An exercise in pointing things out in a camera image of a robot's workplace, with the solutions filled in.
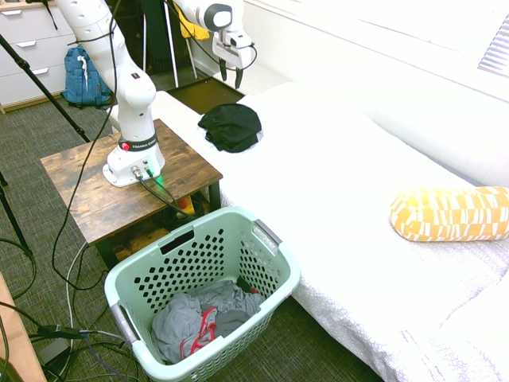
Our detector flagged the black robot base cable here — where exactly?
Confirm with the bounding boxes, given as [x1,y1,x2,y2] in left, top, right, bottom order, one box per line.
[136,170,191,220]
[146,169,200,219]

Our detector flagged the black power adapter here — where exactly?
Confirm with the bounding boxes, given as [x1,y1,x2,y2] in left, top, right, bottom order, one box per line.
[35,339,73,365]

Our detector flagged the black mesh shorts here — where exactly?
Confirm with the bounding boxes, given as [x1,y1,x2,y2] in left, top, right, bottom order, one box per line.
[197,103,263,154]

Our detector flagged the window blind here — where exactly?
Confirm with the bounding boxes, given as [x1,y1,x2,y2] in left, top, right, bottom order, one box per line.
[476,14,509,73]

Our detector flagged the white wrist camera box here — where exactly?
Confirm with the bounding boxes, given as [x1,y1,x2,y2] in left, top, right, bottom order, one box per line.
[227,32,255,50]

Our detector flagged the rustic wooden side table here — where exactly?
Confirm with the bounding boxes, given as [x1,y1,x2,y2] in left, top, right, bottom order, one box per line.
[40,118,223,271]

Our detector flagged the white drawer dresser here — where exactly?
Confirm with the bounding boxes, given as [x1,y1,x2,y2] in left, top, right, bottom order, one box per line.
[0,0,79,115]

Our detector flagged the light wooden furniture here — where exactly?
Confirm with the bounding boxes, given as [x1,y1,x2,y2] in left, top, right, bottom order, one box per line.
[0,274,48,382]

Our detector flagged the blue backpack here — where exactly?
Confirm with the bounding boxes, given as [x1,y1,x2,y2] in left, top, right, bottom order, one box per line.
[61,45,115,109]

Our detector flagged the yellow hanging garment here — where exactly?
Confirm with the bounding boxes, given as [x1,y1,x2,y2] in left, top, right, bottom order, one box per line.
[178,6,212,42]

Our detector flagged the white folded duvet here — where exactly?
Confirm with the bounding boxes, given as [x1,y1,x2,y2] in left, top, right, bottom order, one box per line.
[399,274,509,382]

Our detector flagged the bed with white sheet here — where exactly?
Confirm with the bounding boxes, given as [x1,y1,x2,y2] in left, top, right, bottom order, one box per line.
[153,81,509,382]

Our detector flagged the black camera tripod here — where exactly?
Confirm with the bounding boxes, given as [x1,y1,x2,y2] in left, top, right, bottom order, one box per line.
[0,33,92,258]

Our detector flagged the grey garment with red trim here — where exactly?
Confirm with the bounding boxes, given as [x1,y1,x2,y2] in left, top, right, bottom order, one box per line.
[151,279,266,365]

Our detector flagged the white stand pole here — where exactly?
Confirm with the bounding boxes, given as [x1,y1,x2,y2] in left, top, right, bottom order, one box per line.
[164,0,181,90]

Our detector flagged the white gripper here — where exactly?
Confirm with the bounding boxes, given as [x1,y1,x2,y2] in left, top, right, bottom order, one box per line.
[212,29,251,90]

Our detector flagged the yellow white patterned pillow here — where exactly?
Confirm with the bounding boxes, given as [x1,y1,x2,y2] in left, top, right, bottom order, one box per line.
[390,185,509,243]

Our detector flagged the long thin black cable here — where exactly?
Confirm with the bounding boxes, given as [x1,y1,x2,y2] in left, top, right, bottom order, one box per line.
[51,0,125,292]

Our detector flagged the grey floor cable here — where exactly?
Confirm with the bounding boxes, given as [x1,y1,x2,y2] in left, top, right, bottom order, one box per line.
[64,240,129,348]

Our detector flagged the mint green laundry basket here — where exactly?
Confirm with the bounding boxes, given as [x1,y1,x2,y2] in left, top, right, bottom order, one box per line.
[103,206,302,382]

